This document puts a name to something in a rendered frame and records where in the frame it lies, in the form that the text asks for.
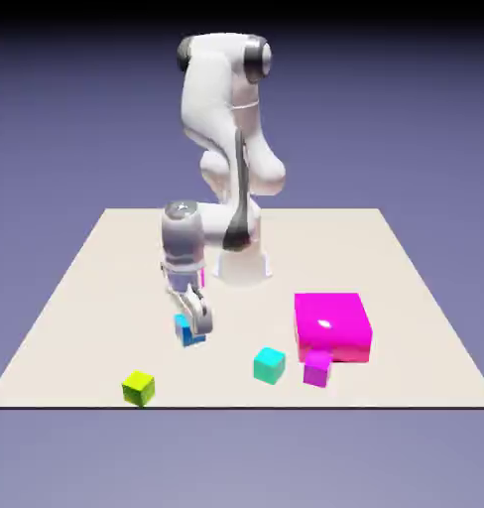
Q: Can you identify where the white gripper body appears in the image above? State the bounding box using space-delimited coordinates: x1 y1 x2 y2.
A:
167 282 214 335

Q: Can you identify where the small blue cube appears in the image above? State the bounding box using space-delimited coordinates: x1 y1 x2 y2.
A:
173 313 207 348

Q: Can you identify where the small cyan cube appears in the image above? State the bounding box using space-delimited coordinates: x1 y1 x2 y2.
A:
252 346 287 386

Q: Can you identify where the small yellow-green cube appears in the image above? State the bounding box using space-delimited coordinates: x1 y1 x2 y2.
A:
121 370 156 408

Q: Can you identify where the small purple cube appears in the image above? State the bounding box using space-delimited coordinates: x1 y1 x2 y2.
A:
302 350 333 389

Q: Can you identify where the large magenta box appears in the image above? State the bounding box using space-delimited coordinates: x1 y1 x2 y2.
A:
293 292 373 364

